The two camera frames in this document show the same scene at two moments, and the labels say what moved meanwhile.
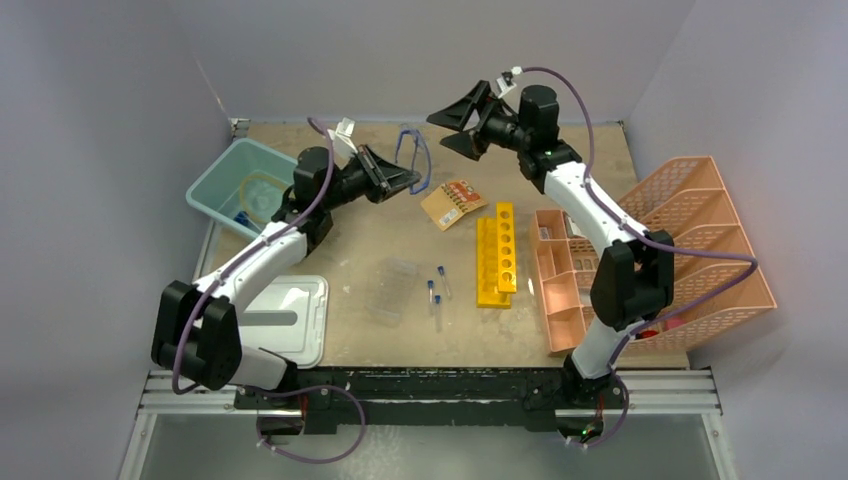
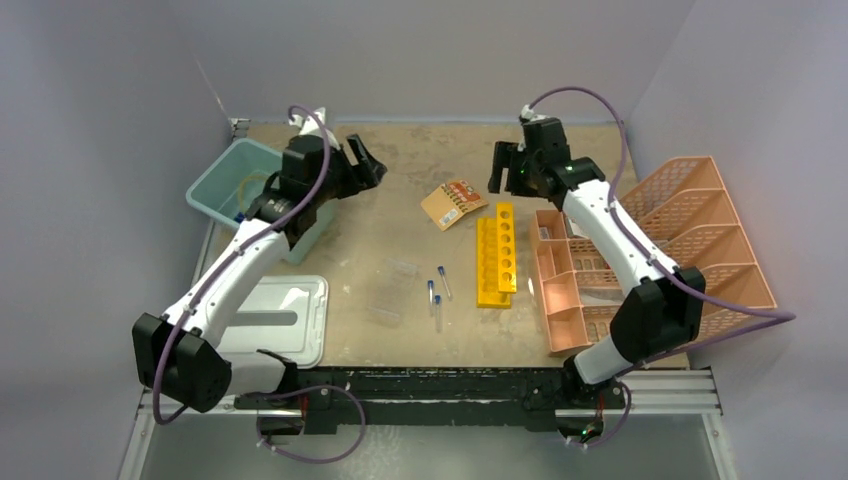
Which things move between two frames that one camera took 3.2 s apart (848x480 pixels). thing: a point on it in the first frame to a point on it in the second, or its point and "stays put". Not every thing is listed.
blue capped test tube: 430,285 stays put
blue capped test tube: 441,271 stays put
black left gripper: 383,178 to 368,171
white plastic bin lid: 289,318 stays put
